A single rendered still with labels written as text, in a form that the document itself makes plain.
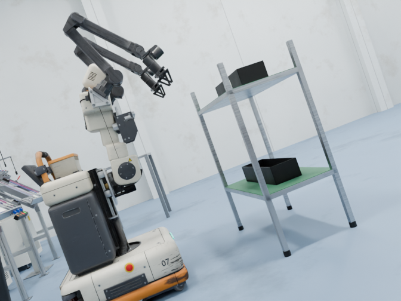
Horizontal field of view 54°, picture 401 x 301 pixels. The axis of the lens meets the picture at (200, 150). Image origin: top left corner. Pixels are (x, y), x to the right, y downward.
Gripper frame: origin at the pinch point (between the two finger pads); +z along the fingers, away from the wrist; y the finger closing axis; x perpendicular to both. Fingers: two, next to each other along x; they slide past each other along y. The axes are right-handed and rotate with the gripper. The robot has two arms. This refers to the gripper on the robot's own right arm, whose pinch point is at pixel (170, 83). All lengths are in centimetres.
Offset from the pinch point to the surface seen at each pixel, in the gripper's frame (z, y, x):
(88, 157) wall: -36, 512, 87
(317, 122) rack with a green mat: 73, -24, -38
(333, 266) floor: 114, -57, 19
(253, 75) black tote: 30.8, -7.8, -36.3
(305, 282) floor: 107, -60, 34
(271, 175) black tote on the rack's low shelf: 79, -6, -3
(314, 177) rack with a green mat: 92, -24, -15
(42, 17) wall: -268, 514, -36
